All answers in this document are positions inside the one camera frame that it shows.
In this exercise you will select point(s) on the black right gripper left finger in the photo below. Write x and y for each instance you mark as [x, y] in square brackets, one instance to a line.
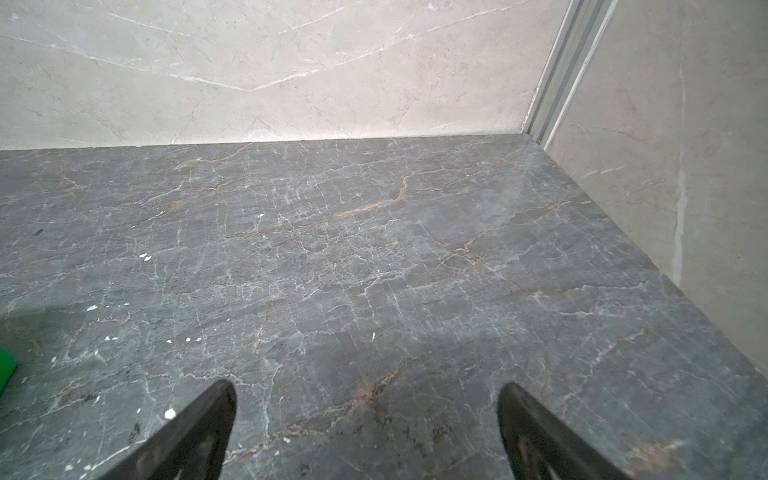
[190, 446]

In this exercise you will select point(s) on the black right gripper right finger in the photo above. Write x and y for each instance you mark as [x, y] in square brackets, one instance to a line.
[541, 446]

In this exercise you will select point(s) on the green plastic card bin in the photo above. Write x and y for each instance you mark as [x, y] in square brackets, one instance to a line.
[8, 365]

